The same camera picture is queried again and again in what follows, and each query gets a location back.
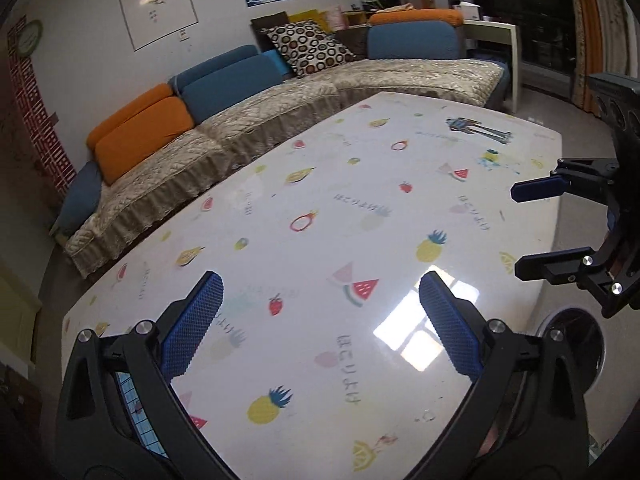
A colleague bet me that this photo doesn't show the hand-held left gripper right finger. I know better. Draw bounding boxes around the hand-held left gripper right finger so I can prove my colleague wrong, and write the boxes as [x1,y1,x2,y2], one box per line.
[402,270,592,480]

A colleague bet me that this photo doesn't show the red wall decoration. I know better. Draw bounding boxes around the red wall decoration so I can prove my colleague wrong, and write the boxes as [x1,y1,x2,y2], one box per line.
[7,16,76,201]

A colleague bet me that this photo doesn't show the grey round waste bin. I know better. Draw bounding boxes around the grey round waste bin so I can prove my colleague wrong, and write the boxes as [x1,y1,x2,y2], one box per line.
[537,305,607,401]

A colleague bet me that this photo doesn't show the blue back cushion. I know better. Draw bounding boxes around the blue back cushion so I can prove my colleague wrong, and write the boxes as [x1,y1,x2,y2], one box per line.
[168,44,258,96]
[180,54,284,126]

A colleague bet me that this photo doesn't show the wide blue backrest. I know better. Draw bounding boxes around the wide blue backrest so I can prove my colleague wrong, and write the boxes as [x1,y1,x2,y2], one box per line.
[366,22,462,61]

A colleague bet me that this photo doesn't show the blue checked cloth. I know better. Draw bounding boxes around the blue checked cloth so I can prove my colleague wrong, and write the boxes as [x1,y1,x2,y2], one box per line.
[114,370,168,461]

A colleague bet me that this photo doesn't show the sofa with beige quilted cover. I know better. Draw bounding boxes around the sofa with beige quilted cover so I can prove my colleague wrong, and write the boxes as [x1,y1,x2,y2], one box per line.
[50,7,512,279]

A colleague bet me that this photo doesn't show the white fish wall poster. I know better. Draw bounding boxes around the white fish wall poster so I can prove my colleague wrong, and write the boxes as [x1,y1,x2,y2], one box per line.
[114,0,199,52]

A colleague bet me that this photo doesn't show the dark brown cushion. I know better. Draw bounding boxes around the dark brown cushion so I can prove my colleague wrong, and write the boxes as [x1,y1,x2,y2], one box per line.
[334,27,372,60]

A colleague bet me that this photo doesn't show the circle patterned cushion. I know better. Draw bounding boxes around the circle patterned cushion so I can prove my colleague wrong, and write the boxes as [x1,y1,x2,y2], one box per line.
[262,20,357,79]

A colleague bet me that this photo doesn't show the dark glass window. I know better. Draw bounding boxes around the dark glass window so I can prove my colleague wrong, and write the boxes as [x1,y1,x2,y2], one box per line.
[437,0,576,101]

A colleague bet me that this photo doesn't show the blue end cushion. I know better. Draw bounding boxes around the blue end cushion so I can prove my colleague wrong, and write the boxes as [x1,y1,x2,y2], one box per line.
[54,160,104,237]

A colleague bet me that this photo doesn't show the small light blue cushion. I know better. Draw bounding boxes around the small light blue cushion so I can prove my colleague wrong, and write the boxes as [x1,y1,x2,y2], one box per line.
[260,50,294,79]

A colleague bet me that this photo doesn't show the green wall clock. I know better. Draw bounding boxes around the green wall clock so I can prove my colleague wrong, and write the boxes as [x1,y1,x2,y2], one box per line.
[17,19,44,57]

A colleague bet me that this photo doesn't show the long orange bolster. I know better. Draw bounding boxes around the long orange bolster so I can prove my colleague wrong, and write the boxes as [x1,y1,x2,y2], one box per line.
[369,8,464,29]

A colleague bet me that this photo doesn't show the beige patterned curtain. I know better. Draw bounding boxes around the beige patterned curtain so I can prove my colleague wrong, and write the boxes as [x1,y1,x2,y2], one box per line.
[597,0,633,81]

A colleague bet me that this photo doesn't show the fruit print table cover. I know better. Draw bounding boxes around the fruit print table cover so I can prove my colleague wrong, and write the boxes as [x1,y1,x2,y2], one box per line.
[61,91,563,480]

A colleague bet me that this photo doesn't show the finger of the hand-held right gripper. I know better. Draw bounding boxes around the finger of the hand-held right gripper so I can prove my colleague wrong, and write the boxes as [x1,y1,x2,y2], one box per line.
[515,247,640,319]
[510,157,623,206]

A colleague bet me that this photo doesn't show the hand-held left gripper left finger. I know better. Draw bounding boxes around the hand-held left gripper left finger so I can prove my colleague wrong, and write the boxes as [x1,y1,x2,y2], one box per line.
[55,270,246,480]

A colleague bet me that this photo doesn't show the orange cushion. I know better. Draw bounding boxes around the orange cushion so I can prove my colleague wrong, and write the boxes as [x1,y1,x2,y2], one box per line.
[86,83,175,151]
[95,96,196,186]

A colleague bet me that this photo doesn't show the white desk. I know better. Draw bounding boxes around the white desk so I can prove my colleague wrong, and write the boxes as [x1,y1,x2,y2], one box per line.
[461,19,522,113]

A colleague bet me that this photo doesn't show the yellow cushion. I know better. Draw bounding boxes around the yellow cushion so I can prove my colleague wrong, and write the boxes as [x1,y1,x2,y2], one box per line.
[287,9,328,31]

